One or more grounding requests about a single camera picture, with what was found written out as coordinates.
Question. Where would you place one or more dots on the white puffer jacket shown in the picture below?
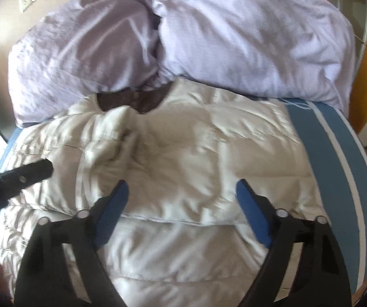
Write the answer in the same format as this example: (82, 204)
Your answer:
(177, 153)

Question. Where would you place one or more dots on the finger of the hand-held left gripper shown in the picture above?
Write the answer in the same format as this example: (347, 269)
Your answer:
(17, 179)

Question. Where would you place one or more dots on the frosted glass door panel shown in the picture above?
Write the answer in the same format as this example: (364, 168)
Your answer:
(353, 6)

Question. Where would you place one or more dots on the blue white striped bedsheet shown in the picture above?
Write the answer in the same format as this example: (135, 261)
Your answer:
(330, 140)

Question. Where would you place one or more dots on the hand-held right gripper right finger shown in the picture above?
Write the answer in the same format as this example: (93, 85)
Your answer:
(250, 211)

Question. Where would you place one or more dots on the white wall socket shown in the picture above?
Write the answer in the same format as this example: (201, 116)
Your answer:
(25, 2)

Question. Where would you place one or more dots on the lilac duvet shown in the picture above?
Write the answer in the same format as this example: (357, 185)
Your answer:
(234, 38)

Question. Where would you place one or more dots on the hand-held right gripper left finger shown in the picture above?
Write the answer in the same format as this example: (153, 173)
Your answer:
(116, 211)

